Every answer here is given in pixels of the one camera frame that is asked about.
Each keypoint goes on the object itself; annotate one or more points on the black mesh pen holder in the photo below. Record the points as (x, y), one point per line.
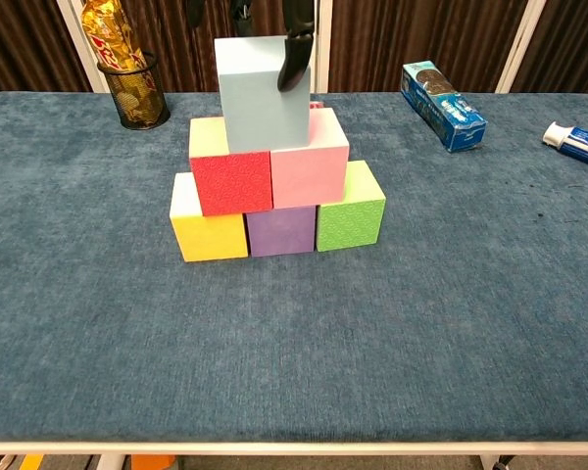
(142, 108)

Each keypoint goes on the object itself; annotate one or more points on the red foam cube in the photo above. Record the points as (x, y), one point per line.
(235, 183)

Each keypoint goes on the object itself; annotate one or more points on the white table frame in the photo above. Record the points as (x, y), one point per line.
(294, 449)

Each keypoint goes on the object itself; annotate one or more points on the white partition frame post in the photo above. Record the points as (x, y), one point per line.
(322, 59)
(518, 44)
(68, 14)

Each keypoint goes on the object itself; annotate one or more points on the orange plastic object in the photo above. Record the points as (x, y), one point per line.
(152, 462)

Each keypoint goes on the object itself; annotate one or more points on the gold foil snack bag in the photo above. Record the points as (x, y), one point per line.
(108, 29)

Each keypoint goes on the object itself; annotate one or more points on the purple foam cube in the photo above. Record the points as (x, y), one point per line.
(281, 230)

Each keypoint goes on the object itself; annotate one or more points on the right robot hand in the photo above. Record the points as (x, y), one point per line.
(294, 54)

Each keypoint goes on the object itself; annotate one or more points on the green foam cube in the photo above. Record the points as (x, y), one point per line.
(350, 222)

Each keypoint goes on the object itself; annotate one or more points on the brown pleated curtain panel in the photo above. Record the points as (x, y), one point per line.
(176, 49)
(19, 44)
(568, 44)
(411, 34)

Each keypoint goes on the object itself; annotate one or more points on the pink foam cube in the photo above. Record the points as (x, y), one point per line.
(308, 176)

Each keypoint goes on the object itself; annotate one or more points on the red box with clear lid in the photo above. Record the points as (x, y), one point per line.
(316, 105)

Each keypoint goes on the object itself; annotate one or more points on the white blue toothpaste tube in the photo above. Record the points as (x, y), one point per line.
(583, 142)

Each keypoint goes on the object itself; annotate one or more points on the yellow foam cube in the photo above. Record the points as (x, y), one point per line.
(208, 240)

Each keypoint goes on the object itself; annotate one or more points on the blue cookie box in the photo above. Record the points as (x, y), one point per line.
(441, 108)

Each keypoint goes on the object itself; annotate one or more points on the light blue foam cube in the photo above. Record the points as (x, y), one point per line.
(259, 103)

